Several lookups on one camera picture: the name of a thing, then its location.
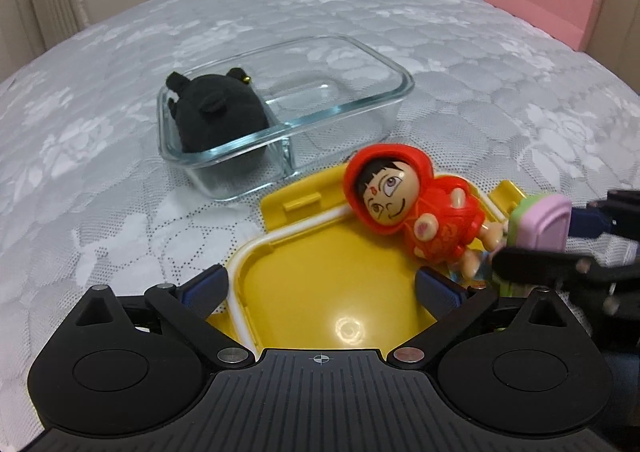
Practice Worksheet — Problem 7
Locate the white lace bedspread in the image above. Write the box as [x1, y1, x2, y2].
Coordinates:
[0, 0, 640, 383]

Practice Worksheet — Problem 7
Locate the clear glass container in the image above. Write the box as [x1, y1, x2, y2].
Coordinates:
[156, 34, 415, 203]

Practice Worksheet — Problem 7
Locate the black plush toy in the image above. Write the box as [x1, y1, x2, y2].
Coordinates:
[165, 68, 279, 155]

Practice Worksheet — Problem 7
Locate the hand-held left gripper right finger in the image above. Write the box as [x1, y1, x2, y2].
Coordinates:
[387, 267, 577, 371]

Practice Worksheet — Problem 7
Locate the yellow container lid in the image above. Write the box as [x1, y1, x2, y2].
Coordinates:
[205, 163, 527, 353]

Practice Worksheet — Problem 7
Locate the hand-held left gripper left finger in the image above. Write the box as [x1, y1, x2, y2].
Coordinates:
[62, 265, 256, 368]

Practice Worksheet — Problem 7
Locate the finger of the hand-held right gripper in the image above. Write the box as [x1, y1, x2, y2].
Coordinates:
[492, 247, 603, 293]
[569, 188, 640, 239]

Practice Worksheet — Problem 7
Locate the pink and green toy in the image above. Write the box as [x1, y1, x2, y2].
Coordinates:
[500, 194, 572, 300]

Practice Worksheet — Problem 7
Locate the red hooded doll figure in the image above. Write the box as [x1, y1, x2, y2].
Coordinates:
[342, 143, 509, 291]

